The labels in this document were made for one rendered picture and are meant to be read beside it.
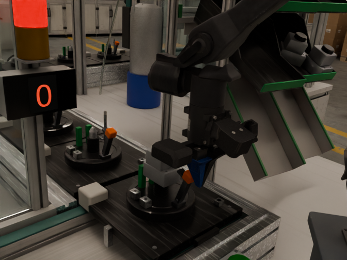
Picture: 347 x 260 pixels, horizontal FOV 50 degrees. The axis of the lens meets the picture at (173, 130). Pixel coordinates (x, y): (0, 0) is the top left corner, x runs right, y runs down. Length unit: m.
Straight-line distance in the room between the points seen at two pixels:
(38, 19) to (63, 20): 9.19
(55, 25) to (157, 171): 9.14
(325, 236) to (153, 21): 1.20
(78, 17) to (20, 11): 1.16
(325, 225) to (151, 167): 0.32
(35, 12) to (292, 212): 0.75
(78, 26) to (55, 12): 7.97
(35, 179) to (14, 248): 0.13
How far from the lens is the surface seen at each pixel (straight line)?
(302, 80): 0.86
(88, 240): 0.76
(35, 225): 0.76
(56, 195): 0.83
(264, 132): 0.92
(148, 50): 1.60
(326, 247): 0.57
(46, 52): 0.64
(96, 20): 10.11
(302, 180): 1.18
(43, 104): 0.65
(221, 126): 0.58
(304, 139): 1.04
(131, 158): 0.94
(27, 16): 0.62
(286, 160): 0.93
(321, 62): 0.96
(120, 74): 2.07
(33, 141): 0.71
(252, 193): 1.06
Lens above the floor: 1.38
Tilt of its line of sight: 21 degrees down
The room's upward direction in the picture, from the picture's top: 4 degrees clockwise
